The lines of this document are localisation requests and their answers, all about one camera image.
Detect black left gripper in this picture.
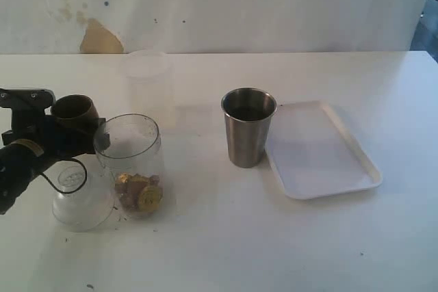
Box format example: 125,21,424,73
1,109,106,161

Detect brown wooden cup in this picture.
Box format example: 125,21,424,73
51,94,99,130

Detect coins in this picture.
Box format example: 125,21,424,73
114,173,164,214

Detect stainless steel tumbler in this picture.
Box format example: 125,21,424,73
221,87,277,168

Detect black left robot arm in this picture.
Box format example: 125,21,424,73
1,89,105,214

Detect clear plastic shaker jar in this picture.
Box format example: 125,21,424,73
94,114,164,219

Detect clear dome shaker lid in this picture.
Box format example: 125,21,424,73
52,165,114,232

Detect translucent frosted plastic cup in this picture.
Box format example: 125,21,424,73
120,50,176,131

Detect white rectangular tray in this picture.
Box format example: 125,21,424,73
266,101,383,200

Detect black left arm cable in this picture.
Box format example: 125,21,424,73
42,157,88,194

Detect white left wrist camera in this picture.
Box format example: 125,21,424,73
1,88,55,111

